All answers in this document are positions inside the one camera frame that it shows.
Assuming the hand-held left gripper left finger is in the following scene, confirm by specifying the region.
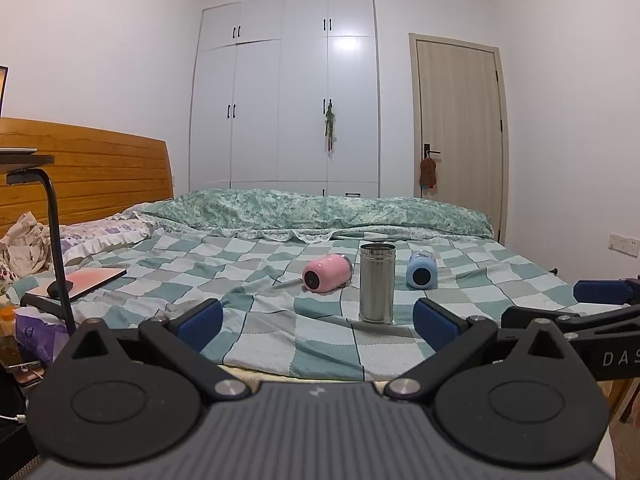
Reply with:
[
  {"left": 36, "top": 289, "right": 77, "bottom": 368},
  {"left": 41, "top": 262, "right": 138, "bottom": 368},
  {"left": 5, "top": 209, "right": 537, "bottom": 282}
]
[{"left": 57, "top": 298, "right": 252, "bottom": 402}]

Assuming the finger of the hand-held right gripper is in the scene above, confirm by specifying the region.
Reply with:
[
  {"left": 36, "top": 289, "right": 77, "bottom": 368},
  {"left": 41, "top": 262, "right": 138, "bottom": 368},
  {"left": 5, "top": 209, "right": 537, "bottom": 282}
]
[
  {"left": 501, "top": 305, "right": 640, "bottom": 342},
  {"left": 573, "top": 277, "right": 640, "bottom": 307}
]

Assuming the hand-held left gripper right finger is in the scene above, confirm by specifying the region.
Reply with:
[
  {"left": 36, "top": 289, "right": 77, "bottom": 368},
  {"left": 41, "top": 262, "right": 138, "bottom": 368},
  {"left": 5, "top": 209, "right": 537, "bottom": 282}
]
[{"left": 383, "top": 297, "right": 584, "bottom": 402}]

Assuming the blue cup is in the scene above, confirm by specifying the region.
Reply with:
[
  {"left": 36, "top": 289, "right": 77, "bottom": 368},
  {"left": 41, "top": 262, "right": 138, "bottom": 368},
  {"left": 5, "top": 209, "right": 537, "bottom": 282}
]
[{"left": 406, "top": 251, "right": 440, "bottom": 291}]

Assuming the pink cup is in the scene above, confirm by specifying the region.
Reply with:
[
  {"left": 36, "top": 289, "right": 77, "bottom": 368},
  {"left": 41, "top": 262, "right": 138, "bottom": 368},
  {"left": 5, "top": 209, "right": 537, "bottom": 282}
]
[{"left": 302, "top": 254, "right": 354, "bottom": 294}]

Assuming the stainless steel cup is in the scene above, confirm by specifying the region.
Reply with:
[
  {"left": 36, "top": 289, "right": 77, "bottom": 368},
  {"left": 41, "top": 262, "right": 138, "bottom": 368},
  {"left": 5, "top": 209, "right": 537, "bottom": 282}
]
[{"left": 359, "top": 242, "right": 397, "bottom": 325}]

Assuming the green checkered bedsheet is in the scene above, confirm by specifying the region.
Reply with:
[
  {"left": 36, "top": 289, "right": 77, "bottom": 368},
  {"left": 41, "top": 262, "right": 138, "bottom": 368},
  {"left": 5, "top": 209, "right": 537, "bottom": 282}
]
[{"left": 11, "top": 229, "right": 640, "bottom": 382}]

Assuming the pink flat notebook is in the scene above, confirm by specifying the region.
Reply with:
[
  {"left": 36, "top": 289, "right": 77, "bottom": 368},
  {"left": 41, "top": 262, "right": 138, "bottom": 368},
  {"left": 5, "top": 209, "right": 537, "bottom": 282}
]
[{"left": 25, "top": 267, "right": 128, "bottom": 304}]

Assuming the purple floral pillow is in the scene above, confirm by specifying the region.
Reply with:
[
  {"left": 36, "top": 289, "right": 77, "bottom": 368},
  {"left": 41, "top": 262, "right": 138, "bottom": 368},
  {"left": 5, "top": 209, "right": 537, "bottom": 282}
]
[{"left": 59, "top": 217, "right": 154, "bottom": 262}]

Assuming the brown hanging cloth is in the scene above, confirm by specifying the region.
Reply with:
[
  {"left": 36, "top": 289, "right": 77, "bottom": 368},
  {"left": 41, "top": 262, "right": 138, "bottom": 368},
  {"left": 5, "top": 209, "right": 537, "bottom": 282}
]
[{"left": 419, "top": 156, "right": 439, "bottom": 191}]

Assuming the green floral quilt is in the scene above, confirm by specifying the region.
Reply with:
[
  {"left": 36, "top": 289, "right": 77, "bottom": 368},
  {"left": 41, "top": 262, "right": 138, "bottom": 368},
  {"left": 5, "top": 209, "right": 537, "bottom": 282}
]
[{"left": 141, "top": 188, "right": 495, "bottom": 244}]

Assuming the purple plastic bag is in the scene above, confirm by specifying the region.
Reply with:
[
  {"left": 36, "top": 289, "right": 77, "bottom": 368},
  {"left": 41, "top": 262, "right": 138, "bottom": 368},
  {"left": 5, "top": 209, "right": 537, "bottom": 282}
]
[{"left": 14, "top": 307, "right": 69, "bottom": 367}]

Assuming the black side table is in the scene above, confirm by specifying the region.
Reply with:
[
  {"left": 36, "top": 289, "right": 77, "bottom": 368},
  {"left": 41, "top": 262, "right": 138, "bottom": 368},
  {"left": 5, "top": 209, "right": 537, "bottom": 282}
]
[{"left": 0, "top": 155, "right": 77, "bottom": 337}]

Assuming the wooden headboard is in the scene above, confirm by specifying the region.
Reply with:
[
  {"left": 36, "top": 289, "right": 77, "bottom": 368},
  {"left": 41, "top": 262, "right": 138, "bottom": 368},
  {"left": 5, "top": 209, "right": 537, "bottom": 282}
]
[{"left": 0, "top": 117, "right": 174, "bottom": 241}]

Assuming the light wooden door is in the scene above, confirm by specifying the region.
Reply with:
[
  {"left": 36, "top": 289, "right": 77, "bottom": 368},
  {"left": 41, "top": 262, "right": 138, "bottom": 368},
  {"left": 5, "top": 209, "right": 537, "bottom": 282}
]
[{"left": 408, "top": 33, "right": 510, "bottom": 247}]

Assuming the beige crumpled cloth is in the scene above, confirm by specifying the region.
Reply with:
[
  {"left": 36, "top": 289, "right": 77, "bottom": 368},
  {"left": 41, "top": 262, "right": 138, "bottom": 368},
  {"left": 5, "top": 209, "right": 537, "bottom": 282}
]
[{"left": 0, "top": 211, "right": 54, "bottom": 279}]

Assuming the green hanging ornament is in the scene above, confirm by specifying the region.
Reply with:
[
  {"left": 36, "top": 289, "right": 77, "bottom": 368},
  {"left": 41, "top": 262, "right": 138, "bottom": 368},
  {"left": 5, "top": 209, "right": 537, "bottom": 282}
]
[{"left": 322, "top": 104, "right": 339, "bottom": 152}]

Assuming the white wardrobe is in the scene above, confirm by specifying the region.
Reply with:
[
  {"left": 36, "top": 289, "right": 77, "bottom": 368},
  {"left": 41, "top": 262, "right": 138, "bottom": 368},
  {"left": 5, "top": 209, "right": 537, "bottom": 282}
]
[{"left": 189, "top": 0, "right": 380, "bottom": 199}]

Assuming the silver laptop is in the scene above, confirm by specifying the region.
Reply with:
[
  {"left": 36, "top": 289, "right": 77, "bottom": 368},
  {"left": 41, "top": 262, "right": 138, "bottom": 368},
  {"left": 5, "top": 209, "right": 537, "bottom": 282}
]
[{"left": 0, "top": 65, "right": 39, "bottom": 156}]

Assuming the wall socket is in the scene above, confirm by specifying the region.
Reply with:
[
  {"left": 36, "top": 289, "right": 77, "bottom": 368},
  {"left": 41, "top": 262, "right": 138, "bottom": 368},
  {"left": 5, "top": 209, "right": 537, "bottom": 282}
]
[{"left": 608, "top": 232, "right": 640, "bottom": 254}]

